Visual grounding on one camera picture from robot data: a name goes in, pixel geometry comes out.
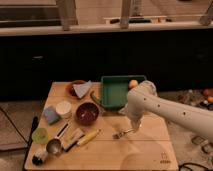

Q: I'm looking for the black stand left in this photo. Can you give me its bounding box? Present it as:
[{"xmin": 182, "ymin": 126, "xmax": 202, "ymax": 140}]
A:
[{"xmin": 22, "ymin": 116, "xmax": 39, "ymax": 171}]

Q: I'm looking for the green plastic cup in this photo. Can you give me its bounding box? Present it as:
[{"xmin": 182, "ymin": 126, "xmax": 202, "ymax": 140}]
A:
[{"xmin": 32, "ymin": 128, "xmax": 48, "ymax": 144}]

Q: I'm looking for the yellow handled knife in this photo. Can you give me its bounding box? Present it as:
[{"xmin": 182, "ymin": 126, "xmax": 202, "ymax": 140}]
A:
[{"xmin": 65, "ymin": 129, "xmax": 100, "ymax": 152}]

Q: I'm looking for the orange bowl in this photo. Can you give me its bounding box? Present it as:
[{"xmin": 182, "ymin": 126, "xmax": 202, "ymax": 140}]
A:
[{"xmin": 65, "ymin": 80, "xmax": 85, "ymax": 99}]

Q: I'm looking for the black cable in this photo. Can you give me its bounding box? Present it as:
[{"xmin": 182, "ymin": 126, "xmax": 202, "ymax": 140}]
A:
[{"xmin": 178, "ymin": 161, "xmax": 213, "ymax": 171}]

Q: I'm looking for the orange ball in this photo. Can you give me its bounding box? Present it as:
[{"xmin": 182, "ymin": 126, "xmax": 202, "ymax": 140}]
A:
[{"xmin": 128, "ymin": 80, "xmax": 139, "ymax": 89}]

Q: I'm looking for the purple bowl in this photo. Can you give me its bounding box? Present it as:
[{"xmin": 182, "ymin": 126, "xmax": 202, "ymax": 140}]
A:
[{"xmin": 76, "ymin": 102, "xmax": 99, "ymax": 126}]

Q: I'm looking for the metal measuring cup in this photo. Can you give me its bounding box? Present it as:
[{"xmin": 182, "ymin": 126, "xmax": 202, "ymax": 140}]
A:
[{"xmin": 46, "ymin": 123, "xmax": 69, "ymax": 155}]

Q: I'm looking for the white round container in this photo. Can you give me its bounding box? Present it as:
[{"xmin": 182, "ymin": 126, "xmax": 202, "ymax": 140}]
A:
[{"xmin": 56, "ymin": 101, "xmax": 72, "ymax": 118}]

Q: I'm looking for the green pepper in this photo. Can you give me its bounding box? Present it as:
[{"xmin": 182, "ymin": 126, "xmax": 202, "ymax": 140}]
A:
[{"xmin": 90, "ymin": 91, "xmax": 101, "ymax": 106}]

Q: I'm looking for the silver metal fork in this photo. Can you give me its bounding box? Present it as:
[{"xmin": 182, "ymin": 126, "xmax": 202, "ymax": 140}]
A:
[{"xmin": 112, "ymin": 129, "xmax": 133, "ymax": 139}]

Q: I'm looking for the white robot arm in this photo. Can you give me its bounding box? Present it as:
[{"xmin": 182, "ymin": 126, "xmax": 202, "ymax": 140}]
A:
[{"xmin": 126, "ymin": 81, "xmax": 213, "ymax": 139}]

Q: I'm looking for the green plastic tray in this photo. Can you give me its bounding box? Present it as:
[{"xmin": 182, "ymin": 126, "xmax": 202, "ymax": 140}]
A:
[{"xmin": 101, "ymin": 75, "xmax": 146, "ymax": 110}]

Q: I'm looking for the grey triangular cloth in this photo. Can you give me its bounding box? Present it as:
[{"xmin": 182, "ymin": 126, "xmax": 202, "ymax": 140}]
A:
[{"xmin": 73, "ymin": 81, "xmax": 92, "ymax": 98}]

